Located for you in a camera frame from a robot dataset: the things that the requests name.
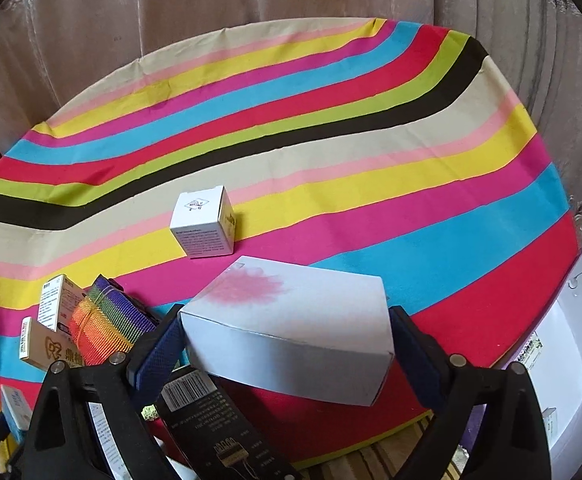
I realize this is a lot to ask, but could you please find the purple-edged white storage box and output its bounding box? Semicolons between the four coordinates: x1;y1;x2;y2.
458;240;582;480

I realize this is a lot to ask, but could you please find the white box with pink flower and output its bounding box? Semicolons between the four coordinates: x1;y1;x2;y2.
178;255;397;408

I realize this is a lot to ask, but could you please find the white box with blue label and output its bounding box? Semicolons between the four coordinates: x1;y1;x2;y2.
38;274;89;333

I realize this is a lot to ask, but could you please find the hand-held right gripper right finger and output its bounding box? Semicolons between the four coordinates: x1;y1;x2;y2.
388;305;559;480

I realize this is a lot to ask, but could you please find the rainbow striped tablecloth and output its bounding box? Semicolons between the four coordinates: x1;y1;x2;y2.
0;17;579;463

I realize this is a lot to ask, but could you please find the cream box with orange print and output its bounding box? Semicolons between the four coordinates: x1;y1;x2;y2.
18;316;74;372

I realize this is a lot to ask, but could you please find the white box with black text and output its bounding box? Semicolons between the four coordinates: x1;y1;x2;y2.
88;400;132;480

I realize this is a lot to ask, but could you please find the small white cube box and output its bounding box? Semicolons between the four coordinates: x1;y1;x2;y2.
169;185;237;259

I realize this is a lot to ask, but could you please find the rainbow striped strap roll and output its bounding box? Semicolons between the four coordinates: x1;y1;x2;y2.
68;274;159;367

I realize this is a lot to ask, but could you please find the white box with blue print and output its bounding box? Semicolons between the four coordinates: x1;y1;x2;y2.
0;385;34;433

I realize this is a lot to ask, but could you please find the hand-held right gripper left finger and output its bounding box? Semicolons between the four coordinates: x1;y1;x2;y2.
21;304;187;480

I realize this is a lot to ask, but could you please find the black box with barcode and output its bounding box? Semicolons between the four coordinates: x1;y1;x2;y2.
153;367;302;480

